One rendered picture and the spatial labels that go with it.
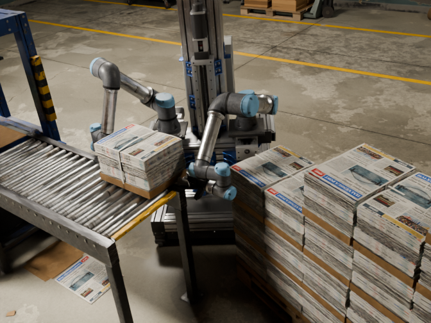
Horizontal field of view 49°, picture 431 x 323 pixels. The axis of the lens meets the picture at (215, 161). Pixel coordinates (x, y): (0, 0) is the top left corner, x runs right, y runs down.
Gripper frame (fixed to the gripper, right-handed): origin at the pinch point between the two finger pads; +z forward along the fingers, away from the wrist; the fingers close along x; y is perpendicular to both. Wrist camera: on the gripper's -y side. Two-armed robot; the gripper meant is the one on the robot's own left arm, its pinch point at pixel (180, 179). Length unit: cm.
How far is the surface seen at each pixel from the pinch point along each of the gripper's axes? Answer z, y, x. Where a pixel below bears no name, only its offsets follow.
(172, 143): -1.7, 24.7, 3.7
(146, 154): 1.5, 25.2, 19.9
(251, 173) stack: -35.4, 4.7, -17.3
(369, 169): -98, 28, -14
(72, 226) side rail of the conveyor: 17, 2, 60
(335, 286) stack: -96, -22, 9
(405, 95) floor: -23, -79, -339
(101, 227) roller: 4, 1, 53
